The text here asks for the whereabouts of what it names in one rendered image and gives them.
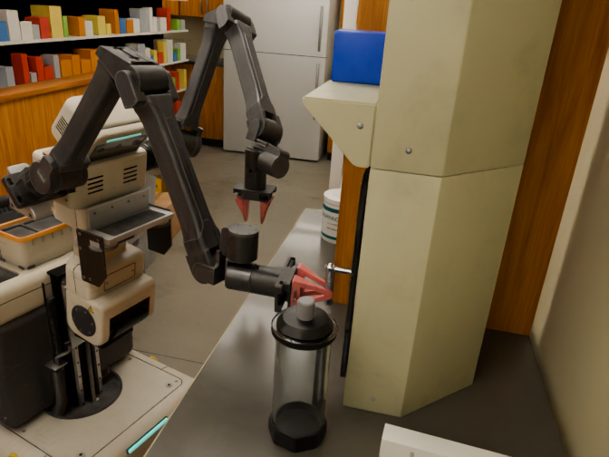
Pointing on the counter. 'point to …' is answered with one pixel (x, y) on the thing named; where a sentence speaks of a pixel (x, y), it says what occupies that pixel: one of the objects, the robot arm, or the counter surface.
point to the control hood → (347, 117)
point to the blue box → (358, 56)
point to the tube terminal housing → (441, 191)
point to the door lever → (333, 278)
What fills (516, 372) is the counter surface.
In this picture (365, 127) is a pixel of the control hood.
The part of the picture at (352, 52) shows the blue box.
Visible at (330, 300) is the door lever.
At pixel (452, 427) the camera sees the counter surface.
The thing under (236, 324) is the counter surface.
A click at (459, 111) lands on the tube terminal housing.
